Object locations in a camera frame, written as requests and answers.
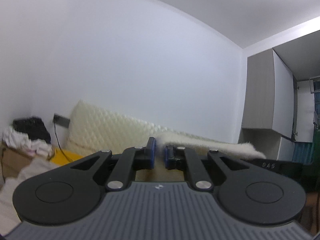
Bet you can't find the grey wooden wardrobe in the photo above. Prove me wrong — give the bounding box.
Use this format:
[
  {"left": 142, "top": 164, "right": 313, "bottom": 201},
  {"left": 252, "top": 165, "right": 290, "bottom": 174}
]
[{"left": 237, "top": 16, "right": 320, "bottom": 160}]

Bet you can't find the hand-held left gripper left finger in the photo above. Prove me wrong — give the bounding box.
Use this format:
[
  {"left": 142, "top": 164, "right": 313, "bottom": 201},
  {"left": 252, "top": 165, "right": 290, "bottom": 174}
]
[{"left": 71, "top": 137, "right": 157, "bottom": 190}]

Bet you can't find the black clothes pile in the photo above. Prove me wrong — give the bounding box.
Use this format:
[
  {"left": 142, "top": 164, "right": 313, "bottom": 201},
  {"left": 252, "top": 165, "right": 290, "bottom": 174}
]
[{"left": 12, "top": 116, "right": 52, "bottom": 143}]

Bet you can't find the grey wall socket panel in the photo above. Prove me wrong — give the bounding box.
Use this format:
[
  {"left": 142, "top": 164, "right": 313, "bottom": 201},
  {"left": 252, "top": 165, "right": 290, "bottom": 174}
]
[{"left": 53, "top": 113, "right": 71, "bottom": 128}]

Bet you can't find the yellow pillow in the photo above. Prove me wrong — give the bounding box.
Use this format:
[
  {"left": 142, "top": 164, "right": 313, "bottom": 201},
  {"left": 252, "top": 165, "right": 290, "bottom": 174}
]
[{"left": 49, "top": 147, "right": 85, "bottom": 167}]

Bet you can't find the dark green cloth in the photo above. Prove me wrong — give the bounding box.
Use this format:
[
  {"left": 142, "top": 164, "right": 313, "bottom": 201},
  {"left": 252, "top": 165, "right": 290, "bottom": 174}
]
[{"left": 301, "top": 127, "right": 320, "bottom": 193}]

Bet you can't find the black cable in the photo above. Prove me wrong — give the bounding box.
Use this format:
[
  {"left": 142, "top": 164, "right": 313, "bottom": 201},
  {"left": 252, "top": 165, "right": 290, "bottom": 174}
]
[{"left": 53, "top": 120, "right": 73, "bottom": 162}]

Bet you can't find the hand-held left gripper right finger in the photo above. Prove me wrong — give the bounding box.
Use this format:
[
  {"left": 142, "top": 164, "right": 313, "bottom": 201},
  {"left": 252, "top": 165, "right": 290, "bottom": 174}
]
[{"left": 164, "top": 144, "right": 252, "bottom": 193}]

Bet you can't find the grey bed sheet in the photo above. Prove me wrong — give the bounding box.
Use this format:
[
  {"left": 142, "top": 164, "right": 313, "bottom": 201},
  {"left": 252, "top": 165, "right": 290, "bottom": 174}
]
[{"left": 0, "top": 156, "right": 65, "bottom": 235}]

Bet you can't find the white clothes pile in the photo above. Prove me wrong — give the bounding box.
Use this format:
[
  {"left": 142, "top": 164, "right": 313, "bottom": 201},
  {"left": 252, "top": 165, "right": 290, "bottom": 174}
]
[{"left": 2, "top": 125, "right": 53, "bottom": 159}]

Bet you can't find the white blue striped fuzzy sweater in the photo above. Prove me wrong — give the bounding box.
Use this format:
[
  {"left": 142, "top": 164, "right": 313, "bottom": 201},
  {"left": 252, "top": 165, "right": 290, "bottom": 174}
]
[{"left": 156, "top": 132, "right": 267, "bottom": 159}]

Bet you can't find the cardboard box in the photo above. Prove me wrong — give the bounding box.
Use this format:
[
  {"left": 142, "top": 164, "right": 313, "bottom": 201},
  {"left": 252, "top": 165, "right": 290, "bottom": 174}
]
[{"left": 0, "top": 140, "right": 34, "bottom": 180}]

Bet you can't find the white wardrobe door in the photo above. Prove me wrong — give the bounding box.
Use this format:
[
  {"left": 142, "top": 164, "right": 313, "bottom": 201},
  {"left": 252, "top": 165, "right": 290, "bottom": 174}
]
[{"left": 272, "top": 49, "right": 294, "bottom": 139}]

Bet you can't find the cream quilted headboard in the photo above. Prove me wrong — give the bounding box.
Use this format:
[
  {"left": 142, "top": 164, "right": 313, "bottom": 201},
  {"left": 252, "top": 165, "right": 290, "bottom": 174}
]
[{"left": 65, "top": 99, "right": 240, "bottom": 155}]

